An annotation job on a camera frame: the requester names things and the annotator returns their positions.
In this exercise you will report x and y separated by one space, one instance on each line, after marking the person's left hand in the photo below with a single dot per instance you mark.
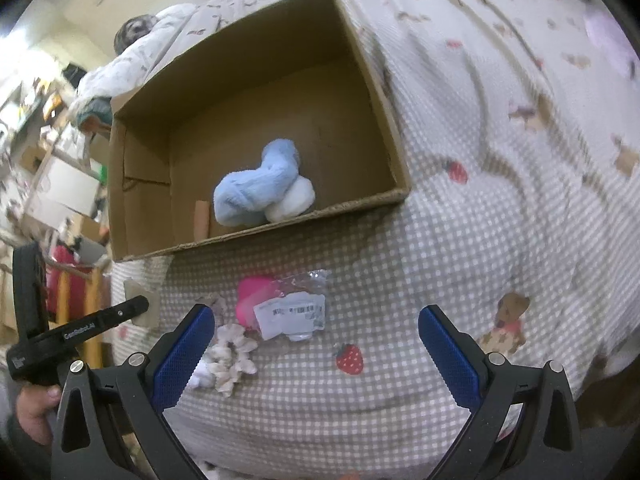
35 410

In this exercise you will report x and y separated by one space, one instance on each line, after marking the green bucket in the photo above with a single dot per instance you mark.
103 173

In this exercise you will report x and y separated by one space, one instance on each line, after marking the large cardboard box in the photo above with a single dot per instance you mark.
280 110

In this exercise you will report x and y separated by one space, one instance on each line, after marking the yellow wooden rack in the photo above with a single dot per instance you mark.
92 310

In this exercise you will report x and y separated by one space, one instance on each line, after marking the red bag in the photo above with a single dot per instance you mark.
67 280

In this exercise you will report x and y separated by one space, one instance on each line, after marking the pink toy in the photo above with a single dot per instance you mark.
252 295

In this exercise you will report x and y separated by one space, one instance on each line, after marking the pale pink cloth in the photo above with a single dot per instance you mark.
607 35

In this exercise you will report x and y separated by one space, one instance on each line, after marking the blue and white fuzzy socks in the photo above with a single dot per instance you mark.
260 185

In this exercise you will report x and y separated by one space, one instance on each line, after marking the grey striped pillow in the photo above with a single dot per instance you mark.
132 30

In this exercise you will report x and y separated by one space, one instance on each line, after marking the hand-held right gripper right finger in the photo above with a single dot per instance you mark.
447 355

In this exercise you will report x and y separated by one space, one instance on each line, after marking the teal mattress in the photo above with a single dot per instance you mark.
95 110

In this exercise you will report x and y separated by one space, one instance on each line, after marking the grey beige cloth flower piece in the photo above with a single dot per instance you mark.
218 305

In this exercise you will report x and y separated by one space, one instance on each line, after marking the white floor cabinet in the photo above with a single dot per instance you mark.
65 190

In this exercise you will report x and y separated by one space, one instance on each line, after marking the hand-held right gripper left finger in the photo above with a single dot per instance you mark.
182 355

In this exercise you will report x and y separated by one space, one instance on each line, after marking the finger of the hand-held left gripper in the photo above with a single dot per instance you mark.
125 310

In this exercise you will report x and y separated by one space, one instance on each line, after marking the white ruffled scrunchie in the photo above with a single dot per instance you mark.
235 355

